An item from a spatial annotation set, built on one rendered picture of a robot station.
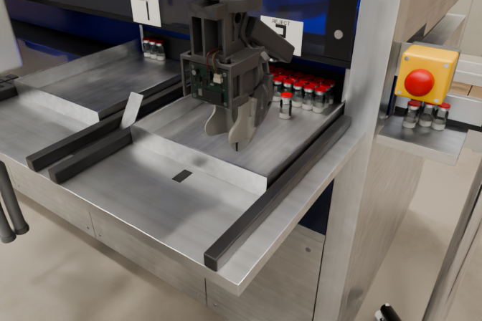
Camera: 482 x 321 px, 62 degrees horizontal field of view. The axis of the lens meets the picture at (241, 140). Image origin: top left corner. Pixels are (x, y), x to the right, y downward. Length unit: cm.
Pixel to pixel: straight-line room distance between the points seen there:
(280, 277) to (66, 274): 94
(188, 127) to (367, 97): 31
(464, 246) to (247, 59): 70
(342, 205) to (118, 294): 101
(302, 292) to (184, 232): 62
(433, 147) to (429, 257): 114
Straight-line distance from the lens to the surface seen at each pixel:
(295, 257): 101
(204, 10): 43
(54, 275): 177
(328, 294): 104
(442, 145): 75
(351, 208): 84
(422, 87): 65
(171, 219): 53
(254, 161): 62
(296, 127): 72
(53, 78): 99
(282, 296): 114
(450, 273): 107
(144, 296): 159
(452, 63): 67
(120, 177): 62
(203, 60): 45
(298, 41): 74
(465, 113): 81
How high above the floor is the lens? 123
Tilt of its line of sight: 31 degrees down
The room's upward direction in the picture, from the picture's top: straight up
